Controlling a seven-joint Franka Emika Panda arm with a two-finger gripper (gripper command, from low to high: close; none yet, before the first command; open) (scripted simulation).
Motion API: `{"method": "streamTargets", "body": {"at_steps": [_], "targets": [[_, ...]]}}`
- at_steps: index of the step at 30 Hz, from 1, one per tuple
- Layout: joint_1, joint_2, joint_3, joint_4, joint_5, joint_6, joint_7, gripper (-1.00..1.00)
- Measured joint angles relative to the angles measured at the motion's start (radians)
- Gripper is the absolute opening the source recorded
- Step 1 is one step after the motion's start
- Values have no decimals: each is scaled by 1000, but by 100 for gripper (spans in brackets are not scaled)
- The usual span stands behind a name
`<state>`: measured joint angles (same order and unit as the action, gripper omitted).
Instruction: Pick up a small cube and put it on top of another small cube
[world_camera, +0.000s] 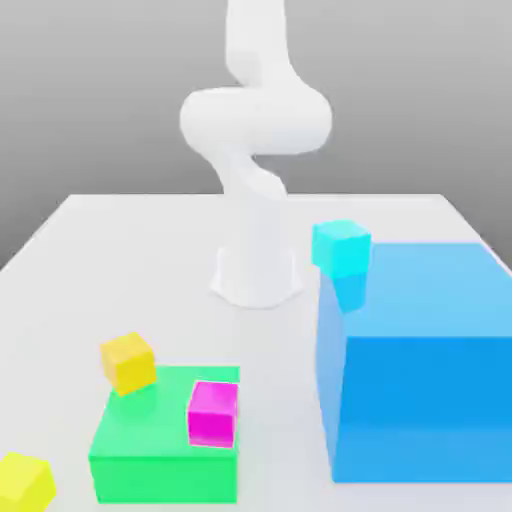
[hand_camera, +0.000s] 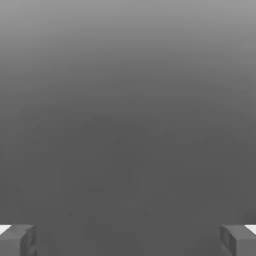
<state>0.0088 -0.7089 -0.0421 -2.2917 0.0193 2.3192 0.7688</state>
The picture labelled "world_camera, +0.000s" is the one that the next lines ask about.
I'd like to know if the small orange-yellow cube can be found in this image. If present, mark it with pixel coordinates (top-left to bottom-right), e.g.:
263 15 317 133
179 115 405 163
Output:
99 331 158 397

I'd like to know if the small cyan cube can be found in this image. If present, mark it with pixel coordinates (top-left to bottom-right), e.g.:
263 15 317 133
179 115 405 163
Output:
311 218 373 314

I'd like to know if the small magenta cube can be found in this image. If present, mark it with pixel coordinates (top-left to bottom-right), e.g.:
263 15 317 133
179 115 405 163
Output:
186 380 240 449

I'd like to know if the large green box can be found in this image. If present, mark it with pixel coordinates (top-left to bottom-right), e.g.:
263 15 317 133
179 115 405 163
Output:
87 365 241 505

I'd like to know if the large blue box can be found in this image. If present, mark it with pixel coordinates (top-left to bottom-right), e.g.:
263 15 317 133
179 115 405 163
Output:
314 242 512 484

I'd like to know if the small lemon yellow cube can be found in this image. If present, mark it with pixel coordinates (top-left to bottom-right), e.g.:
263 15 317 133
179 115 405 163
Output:
0 451 58 512

